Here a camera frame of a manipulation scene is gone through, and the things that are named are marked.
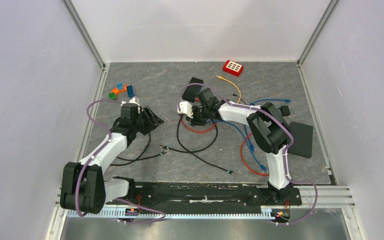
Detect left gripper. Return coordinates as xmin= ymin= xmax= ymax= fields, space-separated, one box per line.
xmin=132 ymin=105 xmax=164 ymax=136

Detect black network switch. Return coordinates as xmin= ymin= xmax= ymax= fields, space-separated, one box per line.
xmin=181 ymin=77 xmax=204 ymax=103

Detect yellow ethernet cable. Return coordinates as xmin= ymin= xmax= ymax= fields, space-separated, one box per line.
xmin=215 ymin=75 xmax=243 ymax=106

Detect long blue ethernet cable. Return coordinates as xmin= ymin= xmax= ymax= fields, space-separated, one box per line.
xmin=205 ymin=119 xmax=268 ymax=172

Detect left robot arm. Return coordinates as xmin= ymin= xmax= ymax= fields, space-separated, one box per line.
xmin=59 ymin=103 xmax=164 ymax=217

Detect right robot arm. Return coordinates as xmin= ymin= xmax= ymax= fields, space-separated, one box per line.
xmin=178 ymin=88 xmax=294 ymax=204

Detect red keypad box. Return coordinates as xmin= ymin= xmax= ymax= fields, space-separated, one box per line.
xmin=222 ymin=60 xmax=244 ymax=77

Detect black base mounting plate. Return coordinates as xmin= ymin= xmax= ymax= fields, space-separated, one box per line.
xmin=124 ymin=181 xmax=303 ymax=214

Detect black flat plate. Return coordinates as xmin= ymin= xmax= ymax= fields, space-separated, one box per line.
xmin=288 ymin=121 xmax=314 ymax=159

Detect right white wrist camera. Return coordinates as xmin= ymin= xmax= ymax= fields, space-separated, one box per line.
xmin=177 ymin=101 xmax=195 ymax=119

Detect long black cable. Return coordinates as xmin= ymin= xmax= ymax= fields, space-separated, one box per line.
xmin=158 ymin=115 xmax=235 ymax=175

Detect colourful toy block chain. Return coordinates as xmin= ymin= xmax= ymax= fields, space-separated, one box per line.
xmin=109 ymin=82 xmax=136 ymax=101

